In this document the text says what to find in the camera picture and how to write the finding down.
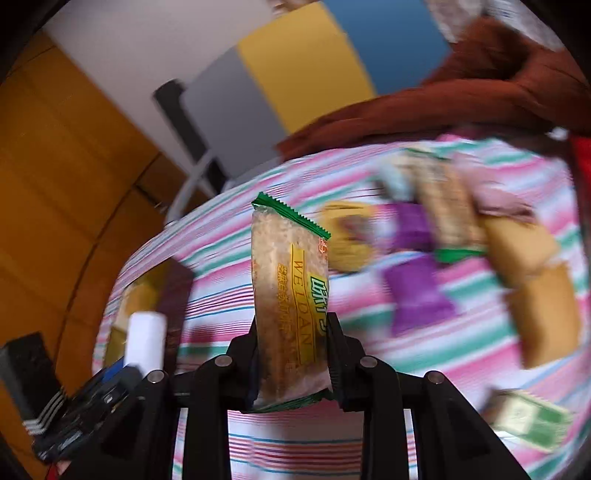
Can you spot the gold tin container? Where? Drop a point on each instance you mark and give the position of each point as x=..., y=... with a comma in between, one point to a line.
x=178, y=286

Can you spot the red object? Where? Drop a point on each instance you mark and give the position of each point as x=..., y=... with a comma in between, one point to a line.
x=581, y=161

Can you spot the green and white box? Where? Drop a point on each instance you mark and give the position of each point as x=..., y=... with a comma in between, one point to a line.
x=531, y=420

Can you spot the black box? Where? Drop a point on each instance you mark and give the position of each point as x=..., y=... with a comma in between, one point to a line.
x=25, y=369

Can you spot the tan snack packet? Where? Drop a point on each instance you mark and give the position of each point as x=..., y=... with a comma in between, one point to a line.
x=521, y=249
x=547, y=318

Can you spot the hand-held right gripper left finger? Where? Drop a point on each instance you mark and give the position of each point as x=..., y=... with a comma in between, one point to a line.
x=240, y=364

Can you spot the pink sock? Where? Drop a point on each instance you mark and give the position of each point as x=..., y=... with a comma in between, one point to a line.
x=496, y=194

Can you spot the purple snack packet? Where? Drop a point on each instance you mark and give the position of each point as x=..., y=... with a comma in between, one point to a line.
x=413, y=226
x=418, y=295

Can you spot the white cylindrical tube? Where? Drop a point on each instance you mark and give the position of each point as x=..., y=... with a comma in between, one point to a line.
x=147, y=339

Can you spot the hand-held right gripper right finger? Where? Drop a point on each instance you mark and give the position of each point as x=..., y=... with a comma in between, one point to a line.
x=339, y=369

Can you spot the rust brown cloth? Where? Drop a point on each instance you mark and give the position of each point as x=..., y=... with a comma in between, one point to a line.
x=461, y=101

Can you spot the light blue snack packet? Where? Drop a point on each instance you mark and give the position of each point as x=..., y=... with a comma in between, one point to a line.
x=397, y=182

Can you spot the wooden cabinet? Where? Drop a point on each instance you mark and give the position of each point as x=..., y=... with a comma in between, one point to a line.
x=60, y=184

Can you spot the green-edged rice cracker packet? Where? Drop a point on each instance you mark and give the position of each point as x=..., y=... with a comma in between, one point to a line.
x=281, y=277
x=450, y=207

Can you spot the grey yellow blue chair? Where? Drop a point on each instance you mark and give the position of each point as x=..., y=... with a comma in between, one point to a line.
x=286, y=78

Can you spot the yellow snack packet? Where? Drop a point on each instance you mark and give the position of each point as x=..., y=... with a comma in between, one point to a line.
x=346, y=240

